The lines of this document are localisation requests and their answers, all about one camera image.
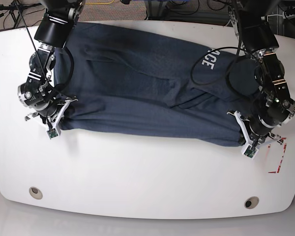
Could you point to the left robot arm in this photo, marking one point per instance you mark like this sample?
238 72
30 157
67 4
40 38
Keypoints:
273 106

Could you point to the dark blue T-shirt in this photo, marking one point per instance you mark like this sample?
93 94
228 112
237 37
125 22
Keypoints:
140 83

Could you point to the right table cable grommet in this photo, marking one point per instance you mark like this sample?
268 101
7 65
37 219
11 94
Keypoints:
251 202

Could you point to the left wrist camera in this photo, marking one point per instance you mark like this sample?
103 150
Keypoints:
249 151

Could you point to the left table cable grommet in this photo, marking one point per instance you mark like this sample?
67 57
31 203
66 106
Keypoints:
35 193

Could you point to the red tape rectangle marking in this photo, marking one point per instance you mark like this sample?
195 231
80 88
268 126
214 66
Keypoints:
274 156

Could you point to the black tripod stand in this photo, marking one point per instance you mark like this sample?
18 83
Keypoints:
14 10

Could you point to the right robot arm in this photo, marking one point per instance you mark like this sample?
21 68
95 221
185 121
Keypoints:
48 101

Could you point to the white power strip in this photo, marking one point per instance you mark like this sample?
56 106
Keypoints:
289 13

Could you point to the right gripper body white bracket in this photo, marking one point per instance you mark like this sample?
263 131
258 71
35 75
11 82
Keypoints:
51 114

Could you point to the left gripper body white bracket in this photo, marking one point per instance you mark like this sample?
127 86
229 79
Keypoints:
254 131

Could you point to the table cable grommet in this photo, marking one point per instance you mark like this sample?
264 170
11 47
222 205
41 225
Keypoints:
251 202
35 193

